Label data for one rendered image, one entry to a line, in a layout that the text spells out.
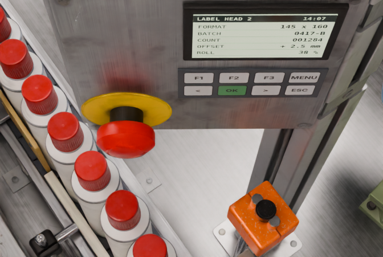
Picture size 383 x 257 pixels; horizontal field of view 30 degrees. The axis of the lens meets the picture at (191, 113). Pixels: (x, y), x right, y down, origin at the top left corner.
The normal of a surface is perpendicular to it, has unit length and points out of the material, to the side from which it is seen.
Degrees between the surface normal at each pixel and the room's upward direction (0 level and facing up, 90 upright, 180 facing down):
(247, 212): 0
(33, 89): 3
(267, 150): 90
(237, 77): 90
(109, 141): 59
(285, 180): 90
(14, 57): 2
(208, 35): 90
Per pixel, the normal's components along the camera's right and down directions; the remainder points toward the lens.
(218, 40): 0.01, 0.92
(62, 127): 0.03, -0.44
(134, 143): 0.37, 0.44
